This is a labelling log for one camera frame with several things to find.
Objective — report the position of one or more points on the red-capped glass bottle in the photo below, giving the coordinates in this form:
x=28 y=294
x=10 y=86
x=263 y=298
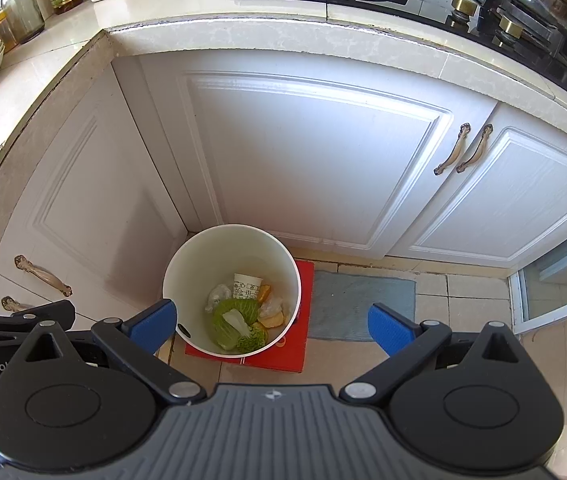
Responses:
x=22 y=10

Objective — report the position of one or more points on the domed orange peel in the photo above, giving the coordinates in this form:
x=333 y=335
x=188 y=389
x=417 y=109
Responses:
x=265 y=292

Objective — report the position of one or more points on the bok choy leaf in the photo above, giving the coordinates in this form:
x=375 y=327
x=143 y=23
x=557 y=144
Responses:
x=253 y=340

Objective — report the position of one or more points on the white plastic bucket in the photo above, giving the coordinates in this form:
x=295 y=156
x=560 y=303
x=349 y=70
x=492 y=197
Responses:
x=188 y=270

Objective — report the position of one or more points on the small cabbage leaf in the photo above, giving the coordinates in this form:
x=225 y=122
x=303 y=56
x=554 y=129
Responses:
x=236 y=321

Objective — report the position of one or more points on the large cabbage leaf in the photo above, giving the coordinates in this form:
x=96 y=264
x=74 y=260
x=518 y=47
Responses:
x=221 y=330

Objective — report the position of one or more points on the white paper cup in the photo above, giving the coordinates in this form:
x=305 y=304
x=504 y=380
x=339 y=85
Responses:
x=247 y=290

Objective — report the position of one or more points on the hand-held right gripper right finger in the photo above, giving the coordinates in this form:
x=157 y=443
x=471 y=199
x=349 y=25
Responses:
x=388 y=330

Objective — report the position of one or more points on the glass sliding door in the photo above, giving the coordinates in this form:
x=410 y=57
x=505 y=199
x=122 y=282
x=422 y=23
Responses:
x=563 y=280

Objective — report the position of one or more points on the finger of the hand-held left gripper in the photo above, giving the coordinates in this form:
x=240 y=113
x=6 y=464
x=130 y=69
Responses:
x=13 y=325

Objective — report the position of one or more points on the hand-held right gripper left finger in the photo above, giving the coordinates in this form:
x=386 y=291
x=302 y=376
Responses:
x=156 y=322

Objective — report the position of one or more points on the red cardboard box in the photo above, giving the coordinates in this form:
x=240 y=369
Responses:
x=293 y=350

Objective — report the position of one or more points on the black gas stove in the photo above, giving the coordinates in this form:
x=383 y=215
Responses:
x=413 y=0

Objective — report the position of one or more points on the clear plastic bag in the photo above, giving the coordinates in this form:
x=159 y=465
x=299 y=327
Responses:
x=219 y=297

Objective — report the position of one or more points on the grey floor mat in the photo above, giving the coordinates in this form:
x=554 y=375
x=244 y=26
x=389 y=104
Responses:
x=353 y=300

